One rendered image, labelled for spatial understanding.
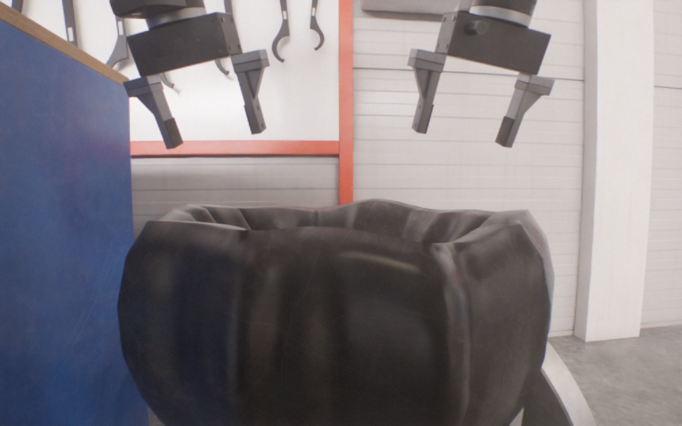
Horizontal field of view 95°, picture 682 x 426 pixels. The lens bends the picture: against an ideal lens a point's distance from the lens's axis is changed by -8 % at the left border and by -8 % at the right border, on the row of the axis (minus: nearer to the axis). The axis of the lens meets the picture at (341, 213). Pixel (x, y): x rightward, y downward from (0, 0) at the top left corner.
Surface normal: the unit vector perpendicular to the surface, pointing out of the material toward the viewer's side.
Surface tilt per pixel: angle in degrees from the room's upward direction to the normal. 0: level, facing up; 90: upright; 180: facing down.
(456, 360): 91
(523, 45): 114
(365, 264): 58
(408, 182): 90
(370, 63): 90
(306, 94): 90
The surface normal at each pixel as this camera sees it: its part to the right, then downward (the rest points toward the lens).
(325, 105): 0.08, 0.07
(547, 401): -0.92, 0.26
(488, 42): 0.11, 0.46
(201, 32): -0.11, 0.46
